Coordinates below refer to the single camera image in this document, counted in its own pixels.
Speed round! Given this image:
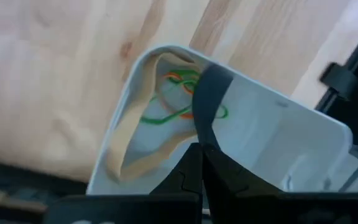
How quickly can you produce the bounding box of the black frame bracket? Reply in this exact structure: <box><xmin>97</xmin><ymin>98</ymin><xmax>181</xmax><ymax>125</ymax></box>
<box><xmin>319</xmin><ymin>62</ymin><xmax>358</xmax><ymax>101</ymax></box>

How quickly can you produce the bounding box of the black aluminium table frame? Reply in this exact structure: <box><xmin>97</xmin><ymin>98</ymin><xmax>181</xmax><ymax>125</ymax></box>
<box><xmin>0</xmin><ymin>15</ymin><xmax>358</xmax><ymax>200</ymax></box>

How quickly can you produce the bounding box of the tan wide rubber band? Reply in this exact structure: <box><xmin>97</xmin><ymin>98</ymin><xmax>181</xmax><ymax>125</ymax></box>
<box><xmin>106</xmin><ymin>51</ymin><xmax>204</xmax><ymax>183</ymax></box>

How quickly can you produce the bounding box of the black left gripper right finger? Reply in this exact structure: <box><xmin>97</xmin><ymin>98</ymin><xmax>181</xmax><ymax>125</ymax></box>
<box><xmin>202</xmin><ymin>144</ymin><xmax>285</xmax><ymax>200</ymax></box>

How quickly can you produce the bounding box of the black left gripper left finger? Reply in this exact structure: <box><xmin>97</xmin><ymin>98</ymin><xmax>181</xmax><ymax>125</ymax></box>
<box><xmin>149</xmin><ymin>142</ymin><xmax>203</xmax><ymax>196</ymax></box>

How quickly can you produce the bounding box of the thin orange rubber band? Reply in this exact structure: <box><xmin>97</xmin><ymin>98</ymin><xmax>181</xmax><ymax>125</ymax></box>
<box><xmin>162</xmin><ymin>72</ymin><xmax>198</xmax><ymax>121</ymax></box>

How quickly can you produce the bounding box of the thin green rubber band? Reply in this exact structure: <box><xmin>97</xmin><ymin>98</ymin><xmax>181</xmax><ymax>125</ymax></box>
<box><xmin>140</xmin><ymin>68</ymin><xmax>229</xmax><ymax>126</ymax></box>

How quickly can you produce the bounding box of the translucent white plastic bin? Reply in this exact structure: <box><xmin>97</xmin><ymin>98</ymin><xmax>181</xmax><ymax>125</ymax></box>
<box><xmin>85</xmin><ymin>44</ymin><xmax>354</xmax><ymax>196</ymax></box>

